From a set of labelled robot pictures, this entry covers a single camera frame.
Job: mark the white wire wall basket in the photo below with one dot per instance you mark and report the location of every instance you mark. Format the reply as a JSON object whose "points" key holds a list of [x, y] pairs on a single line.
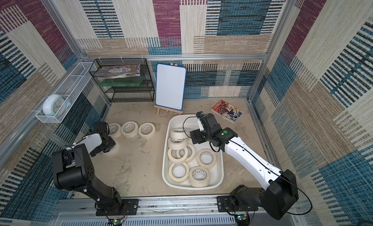
{"points": [[70, 88]]}

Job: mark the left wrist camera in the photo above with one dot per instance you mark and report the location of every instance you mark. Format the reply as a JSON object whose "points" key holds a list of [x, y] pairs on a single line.
{"points": [[101, 128]]}

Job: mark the white alarm clock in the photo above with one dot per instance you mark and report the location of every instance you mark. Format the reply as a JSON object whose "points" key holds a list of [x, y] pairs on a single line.
{"points": [[55, 105]]}

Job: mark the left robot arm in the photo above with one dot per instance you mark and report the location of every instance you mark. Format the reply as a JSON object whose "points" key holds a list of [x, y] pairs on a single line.
{"points": [[73, 170]]}

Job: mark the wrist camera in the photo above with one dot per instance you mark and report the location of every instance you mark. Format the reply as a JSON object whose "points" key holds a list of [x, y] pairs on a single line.
{"points": [[207, 122], [101, 128]]}

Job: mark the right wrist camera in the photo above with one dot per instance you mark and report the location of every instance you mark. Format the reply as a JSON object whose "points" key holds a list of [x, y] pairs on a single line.
{"points": [[207, 122]]}

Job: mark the black wire shelf rack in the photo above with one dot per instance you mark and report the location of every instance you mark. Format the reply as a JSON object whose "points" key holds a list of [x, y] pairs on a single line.
{"points": [[144, 93]]}

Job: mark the colourful magazine on shelf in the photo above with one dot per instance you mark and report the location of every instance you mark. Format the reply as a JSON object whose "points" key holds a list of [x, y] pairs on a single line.
{"points": [[119, 71]]}

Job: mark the white plastic storage box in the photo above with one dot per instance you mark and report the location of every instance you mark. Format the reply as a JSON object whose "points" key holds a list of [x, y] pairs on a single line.
{"points": [[189, 166]]}

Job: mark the blue framed whiteboard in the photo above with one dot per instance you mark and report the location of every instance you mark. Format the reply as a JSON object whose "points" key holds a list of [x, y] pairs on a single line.
{"points": [[170, 86]]}

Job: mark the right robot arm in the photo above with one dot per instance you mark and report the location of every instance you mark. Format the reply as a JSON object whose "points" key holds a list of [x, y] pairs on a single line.
{"points": [[280, 187]]}

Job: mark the green book on shelf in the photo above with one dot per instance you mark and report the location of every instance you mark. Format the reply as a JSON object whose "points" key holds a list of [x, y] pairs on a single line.
{"points": [[122, 82]]}

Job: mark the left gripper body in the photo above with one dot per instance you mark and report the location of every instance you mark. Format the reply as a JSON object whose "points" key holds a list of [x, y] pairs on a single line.
{"points": [[106, 145]]}

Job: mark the red manga book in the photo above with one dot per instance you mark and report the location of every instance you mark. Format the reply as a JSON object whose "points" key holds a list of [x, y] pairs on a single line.
{"points": [[227, 111]]}

